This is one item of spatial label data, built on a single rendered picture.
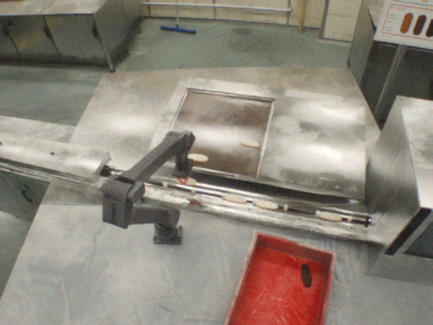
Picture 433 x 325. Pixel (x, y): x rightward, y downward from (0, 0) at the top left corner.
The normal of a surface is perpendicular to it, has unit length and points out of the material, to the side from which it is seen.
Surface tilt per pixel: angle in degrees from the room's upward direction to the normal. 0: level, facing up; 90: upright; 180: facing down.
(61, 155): 0
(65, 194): 0
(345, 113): 10
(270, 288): 0
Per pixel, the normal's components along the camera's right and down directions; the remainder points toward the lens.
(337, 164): -0.09, -0.51
